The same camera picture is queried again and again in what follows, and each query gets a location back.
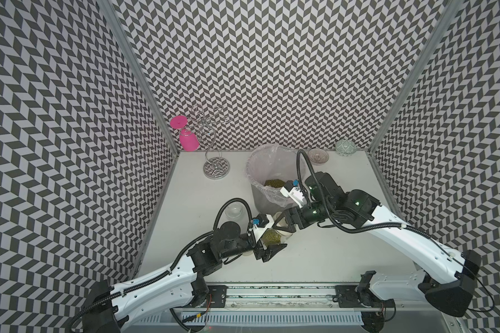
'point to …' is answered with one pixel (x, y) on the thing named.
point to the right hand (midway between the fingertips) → (283, 228)
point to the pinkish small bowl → (318, 155)
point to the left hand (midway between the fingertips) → (277, 234)
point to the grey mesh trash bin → (269, 200)
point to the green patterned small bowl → (345, 147)
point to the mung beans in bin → (275, 183)
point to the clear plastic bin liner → (272, 161)
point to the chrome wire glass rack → (217, 167)
